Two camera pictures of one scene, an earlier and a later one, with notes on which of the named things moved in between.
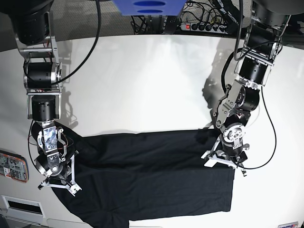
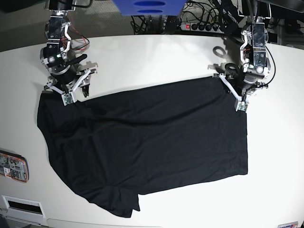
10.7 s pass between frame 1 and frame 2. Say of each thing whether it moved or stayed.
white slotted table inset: stayed
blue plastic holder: stayed
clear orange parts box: stayed
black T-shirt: moved
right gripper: moved
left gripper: moved
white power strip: stayed
